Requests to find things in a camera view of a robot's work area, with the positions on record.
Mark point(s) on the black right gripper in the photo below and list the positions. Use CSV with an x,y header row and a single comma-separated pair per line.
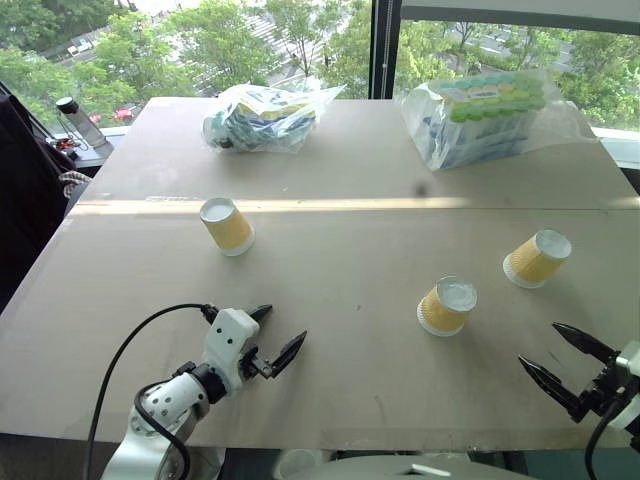
x,y
602,392

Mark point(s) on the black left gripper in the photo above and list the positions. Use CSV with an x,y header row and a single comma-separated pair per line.
x,y
256,365

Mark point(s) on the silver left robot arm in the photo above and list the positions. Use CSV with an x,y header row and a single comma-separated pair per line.
x,y
170,400

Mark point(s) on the yellow ribbed paper cup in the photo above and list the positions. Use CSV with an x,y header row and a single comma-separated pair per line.
x,y
535,262
230,230
445,312

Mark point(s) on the clear bag of blue packs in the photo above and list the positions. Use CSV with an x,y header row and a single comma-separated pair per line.
x,y
265,122

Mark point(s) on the clear bag of tissue packs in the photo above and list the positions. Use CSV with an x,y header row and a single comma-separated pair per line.
x,y
480,120

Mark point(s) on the clear bottle with black lid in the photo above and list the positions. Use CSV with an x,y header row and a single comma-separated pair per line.
x,y
85,125

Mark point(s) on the black fabric object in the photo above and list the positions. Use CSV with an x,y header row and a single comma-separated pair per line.
x,y
25,200

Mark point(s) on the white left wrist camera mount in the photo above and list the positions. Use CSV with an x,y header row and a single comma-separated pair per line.
x,y
230,335

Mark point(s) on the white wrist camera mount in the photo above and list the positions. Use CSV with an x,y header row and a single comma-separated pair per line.
x,y
230,335
631,370

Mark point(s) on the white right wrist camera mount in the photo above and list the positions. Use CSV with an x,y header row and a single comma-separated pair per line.
x,y
631,370

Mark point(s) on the dark window frame post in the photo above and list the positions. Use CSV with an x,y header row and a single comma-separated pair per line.
x,y
385,45

